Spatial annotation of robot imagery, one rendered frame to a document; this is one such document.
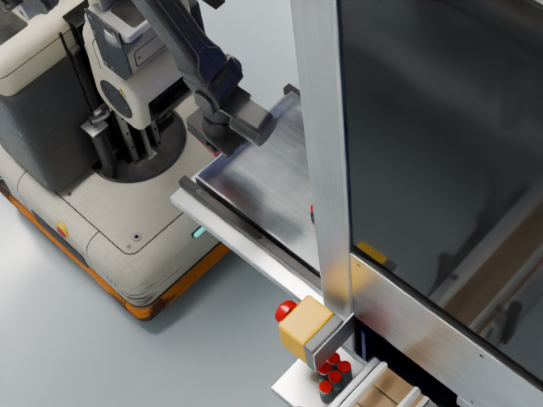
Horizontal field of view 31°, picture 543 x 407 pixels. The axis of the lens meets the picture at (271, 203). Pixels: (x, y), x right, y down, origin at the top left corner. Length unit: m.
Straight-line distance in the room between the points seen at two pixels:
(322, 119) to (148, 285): 1.44
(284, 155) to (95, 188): 0.89
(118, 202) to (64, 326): 0.40
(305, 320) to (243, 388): 1.11
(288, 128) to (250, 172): 0.12
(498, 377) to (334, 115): 0.42
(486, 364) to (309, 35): 0.51
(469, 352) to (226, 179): 0.69
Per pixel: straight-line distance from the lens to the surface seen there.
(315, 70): 1.07
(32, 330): 2.79
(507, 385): 1.31
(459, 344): 1.31
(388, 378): 1.55
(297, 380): 1.61
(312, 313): 1.49
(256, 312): 2.67
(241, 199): 1.79
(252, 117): 1.58
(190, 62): 1.50
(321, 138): 1.16
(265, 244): 1.71
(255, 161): 1.84
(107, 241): 2.52
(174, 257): 2.51
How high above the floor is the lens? 2.36
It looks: 56 degrees down
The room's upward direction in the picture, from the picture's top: 10 degrees counter-clockwise
